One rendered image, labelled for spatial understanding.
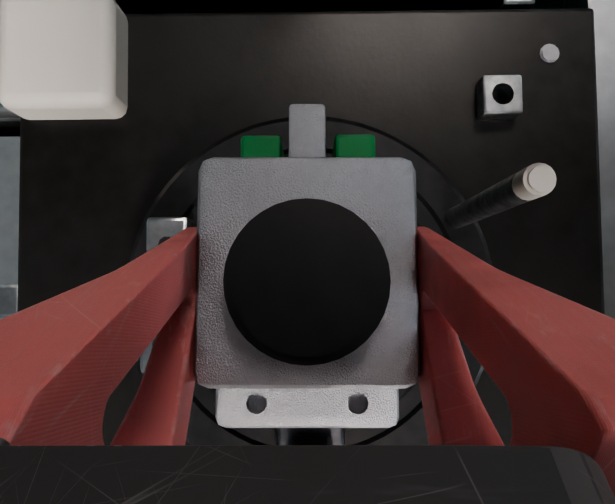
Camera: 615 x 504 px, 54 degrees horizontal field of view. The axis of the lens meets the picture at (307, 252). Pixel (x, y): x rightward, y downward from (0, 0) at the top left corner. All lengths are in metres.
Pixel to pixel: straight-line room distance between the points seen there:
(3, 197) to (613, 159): 0.29
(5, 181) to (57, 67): 0.10
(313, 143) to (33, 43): 0.14
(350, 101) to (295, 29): 0.04
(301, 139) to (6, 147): 0.21
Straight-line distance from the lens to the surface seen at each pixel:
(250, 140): 0.18
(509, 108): 0.26
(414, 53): 0.27
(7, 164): 0.34
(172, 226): 0.22
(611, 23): 0.31
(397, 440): 0.24
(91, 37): 0.26
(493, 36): 0.28
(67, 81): 0.26
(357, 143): 0.18
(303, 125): 0.17
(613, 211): 0.29
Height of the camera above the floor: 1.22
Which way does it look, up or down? 87 degrees down
